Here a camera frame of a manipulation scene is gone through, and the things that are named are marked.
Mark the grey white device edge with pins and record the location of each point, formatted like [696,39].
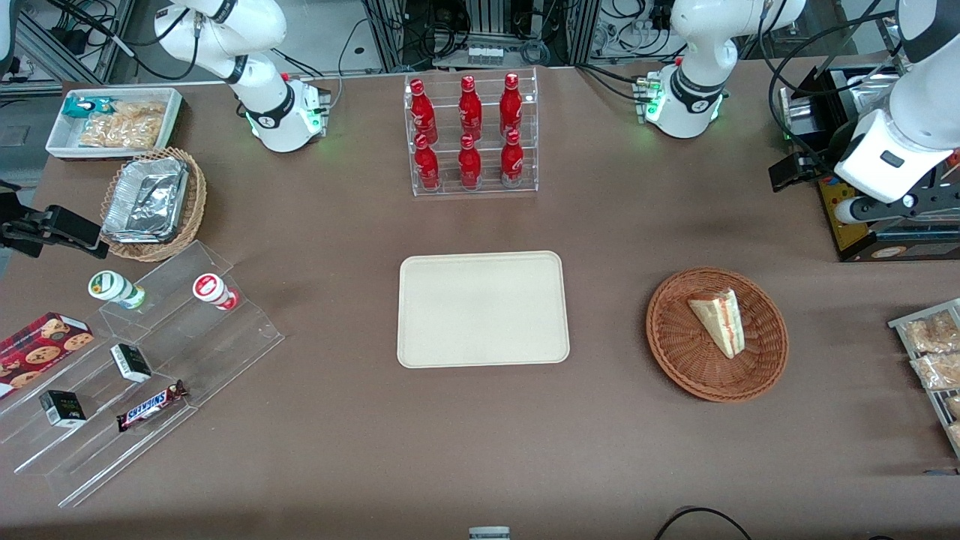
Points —
[489,534]

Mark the beige plastic tray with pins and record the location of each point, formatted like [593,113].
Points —
[484,309]

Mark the red lid yogurt cup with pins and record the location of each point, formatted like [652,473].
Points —
[211,289]

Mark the white power strip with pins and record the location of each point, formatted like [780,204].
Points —
[484,55]

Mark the clear packet of snacks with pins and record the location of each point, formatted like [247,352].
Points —
[953,406]
[955,435]
[930,334]
[937,371]

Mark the grey snack display tray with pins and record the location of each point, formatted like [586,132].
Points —
[900,324]

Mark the green lid yogurt cup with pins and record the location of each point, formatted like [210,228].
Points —
[112,286]

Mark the brown round wicker basket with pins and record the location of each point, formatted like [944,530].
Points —
[675,337]

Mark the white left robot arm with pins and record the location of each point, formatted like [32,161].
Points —
[701,45]

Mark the stack of foil trays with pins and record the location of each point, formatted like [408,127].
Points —
[146,199]

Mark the triangle sandwich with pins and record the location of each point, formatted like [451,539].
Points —
[720,322]

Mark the green snack packet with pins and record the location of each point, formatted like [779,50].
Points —
[82,107]

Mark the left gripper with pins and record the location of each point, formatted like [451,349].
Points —
[838,142]

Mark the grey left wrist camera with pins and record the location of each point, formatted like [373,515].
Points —
[845,212]

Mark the clear acrylic bottle rack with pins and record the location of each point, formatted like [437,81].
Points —
[487,189]

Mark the white rectangular snack bin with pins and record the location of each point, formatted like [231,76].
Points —
[60,142]

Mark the red plaid cookie box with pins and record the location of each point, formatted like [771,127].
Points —
[41,349]

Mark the red soda bottle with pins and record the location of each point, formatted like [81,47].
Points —
[427,165]
[511,106]
[469,165]
[423,112]
[512,161]
[470,109]

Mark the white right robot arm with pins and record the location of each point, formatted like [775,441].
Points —
[262,97]

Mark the black appliance with foil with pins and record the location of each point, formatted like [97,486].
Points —
[832,112]

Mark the Snickers chocolate bar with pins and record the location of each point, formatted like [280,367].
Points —
[150,406]

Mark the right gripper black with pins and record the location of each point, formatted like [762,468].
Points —
[16,227]

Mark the small black carton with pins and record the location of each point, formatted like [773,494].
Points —
[63,409]
[131,363]

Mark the light oval wicker basket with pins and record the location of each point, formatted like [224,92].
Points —
[196,199]

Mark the clear bag of crackers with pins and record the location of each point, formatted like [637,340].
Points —
[124,126]

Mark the clear acrylic tiered stand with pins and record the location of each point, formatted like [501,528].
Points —
[225,345]

